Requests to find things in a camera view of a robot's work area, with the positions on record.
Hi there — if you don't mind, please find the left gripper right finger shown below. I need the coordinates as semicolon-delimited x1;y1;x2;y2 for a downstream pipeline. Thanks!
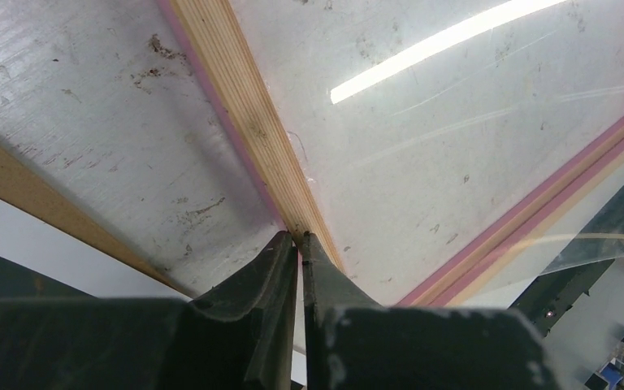
299;232;560;389

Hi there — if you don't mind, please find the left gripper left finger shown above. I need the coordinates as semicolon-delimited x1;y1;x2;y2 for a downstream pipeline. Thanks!
0;232;297;389

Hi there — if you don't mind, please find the pink wooden picture frame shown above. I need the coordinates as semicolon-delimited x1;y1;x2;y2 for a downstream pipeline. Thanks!
159;1;624;306

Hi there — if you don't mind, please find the clear acrylic sheet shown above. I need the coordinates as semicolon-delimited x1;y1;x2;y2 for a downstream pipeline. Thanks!
232;1;624;304

